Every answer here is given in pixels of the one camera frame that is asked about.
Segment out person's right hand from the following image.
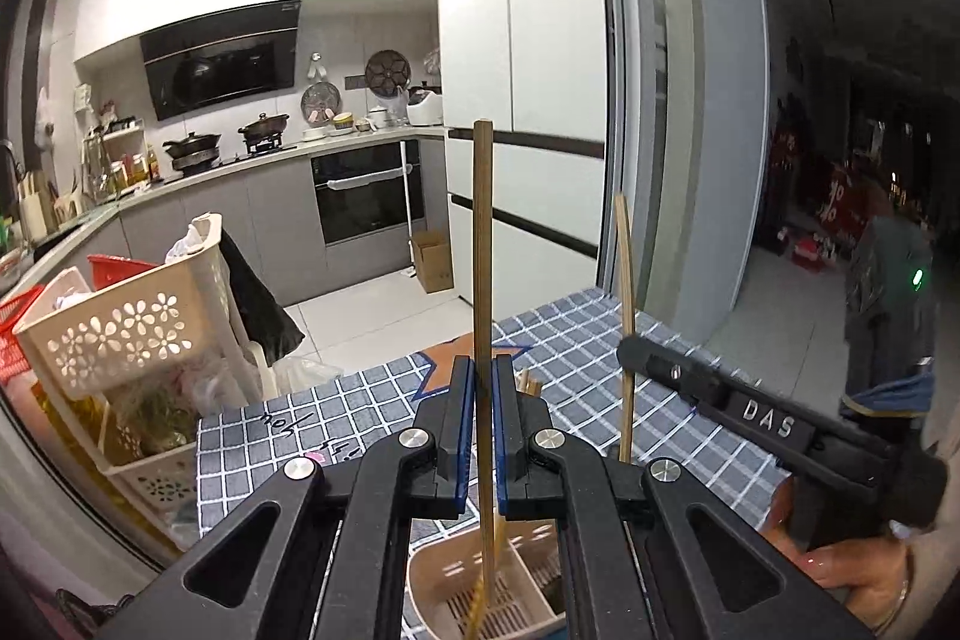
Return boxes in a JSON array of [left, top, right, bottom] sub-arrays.
[[765, 479, 935, 637]]

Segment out beige flower-cutout storage cart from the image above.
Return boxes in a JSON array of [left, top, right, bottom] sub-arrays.
[[11, 211, 267, 525]]

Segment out black lidded pot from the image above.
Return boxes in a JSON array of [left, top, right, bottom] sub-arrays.
[[238, 113, 290, 140]]

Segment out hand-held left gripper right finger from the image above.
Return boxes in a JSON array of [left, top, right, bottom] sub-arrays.
[[495, 355, 875, 640]]

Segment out black frying pan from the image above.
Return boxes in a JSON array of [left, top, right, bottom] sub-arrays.
[[163, 131, 224, 161]]

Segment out white hanging plastic bag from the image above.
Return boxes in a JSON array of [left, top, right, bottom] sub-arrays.
[[34, 87, 59, 155]]

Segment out thin gold bracelet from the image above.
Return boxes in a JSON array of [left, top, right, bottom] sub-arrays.
[[874, 554, 914, 637]]

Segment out cardboard box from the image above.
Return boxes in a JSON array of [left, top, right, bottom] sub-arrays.
[[410, 229, 455, 295]]

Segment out white refrigerator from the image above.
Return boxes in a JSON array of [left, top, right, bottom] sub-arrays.
[[437, 0, 610, 320]]

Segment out grey sliding door frame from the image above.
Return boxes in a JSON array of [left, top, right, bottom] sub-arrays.
[[592, 0, 680, 348]]

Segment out orange star sticker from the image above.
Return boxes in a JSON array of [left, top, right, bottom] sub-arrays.
[[415, 344, 535, 402]]

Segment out black range hood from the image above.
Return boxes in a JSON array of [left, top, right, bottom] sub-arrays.
[[139, 0, 302, 122]]

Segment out clear plastic bag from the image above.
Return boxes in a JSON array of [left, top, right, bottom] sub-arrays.
[[112, 355, 248, 453]]

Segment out grey kitchen counter cabinets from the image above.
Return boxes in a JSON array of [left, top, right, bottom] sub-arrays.
[[0, 126, 451, 311]]

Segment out white pole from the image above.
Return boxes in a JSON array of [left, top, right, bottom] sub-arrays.
[[400, 140, 422, 280]]

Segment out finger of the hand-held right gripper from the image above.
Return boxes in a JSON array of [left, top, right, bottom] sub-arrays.
[[616, 335, 725, 412]]

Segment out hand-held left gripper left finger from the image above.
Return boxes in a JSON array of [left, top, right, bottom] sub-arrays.
[[97, 356, 478, 640]]

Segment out dark round divided tray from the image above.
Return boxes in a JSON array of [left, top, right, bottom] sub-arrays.
[[365, 50, 413, 94]]

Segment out beige plastic utensil holder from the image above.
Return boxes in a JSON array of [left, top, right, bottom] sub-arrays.
[[405, 520, 567, 640]]

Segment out black hanging cloth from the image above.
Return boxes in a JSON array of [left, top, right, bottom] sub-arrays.
[[217, 226, 306, 365]]

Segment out grey checked tablecloth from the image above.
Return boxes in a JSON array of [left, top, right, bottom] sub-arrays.
[[196, 287, 796, 640]]

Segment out black built-in oven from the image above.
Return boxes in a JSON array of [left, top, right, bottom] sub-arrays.
[[310, 141, 426, 247]]

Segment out countertop spice rack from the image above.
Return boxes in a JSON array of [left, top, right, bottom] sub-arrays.
[[79, 115, 164, 199]]

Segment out pile of red decorations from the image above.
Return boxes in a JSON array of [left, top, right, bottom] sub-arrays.
[[765, 92, 931, 274]]

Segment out round metal steamer plate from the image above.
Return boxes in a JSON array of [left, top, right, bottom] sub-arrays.
[[301, 85, 342, 127]]

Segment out yellow cooking oil bottle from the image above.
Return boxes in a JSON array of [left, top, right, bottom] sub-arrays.
[[15, 381, 113, 461]]

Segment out white rice cooker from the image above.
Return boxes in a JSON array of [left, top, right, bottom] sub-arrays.
[[406, 87, 445, 127]]

